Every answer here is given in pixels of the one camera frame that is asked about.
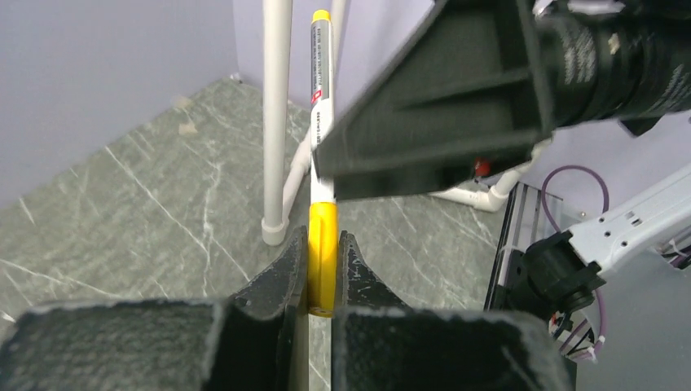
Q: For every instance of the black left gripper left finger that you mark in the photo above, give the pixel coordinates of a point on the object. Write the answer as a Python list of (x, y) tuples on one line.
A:
[(254, 339)]

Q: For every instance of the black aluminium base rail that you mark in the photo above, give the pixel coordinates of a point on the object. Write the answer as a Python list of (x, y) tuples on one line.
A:
[(524, 223)]

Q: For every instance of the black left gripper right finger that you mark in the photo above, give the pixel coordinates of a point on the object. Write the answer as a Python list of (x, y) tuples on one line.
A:
[(379, 342)]

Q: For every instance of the yellow marker cap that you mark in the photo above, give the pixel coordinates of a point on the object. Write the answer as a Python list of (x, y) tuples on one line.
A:
[(323, 240)]

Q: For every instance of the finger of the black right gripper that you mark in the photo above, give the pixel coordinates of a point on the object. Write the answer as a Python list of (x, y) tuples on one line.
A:
[(469, 85)]

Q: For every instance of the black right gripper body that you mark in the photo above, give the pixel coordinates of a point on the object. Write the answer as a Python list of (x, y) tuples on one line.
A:
[(632, 65)]

